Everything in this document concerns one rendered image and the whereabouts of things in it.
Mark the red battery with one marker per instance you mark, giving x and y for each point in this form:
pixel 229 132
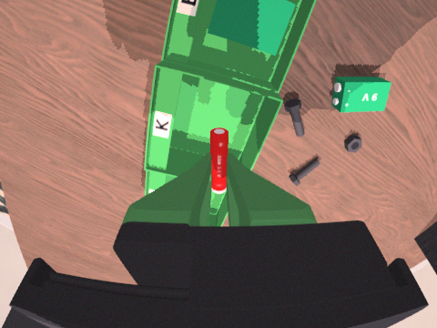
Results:
pixel 219 141

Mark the green three-compartment tray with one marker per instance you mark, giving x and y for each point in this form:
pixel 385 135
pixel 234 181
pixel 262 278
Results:
pixel 245 103

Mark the green 9v battery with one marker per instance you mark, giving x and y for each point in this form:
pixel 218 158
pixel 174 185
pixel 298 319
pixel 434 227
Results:
pixel 357 94

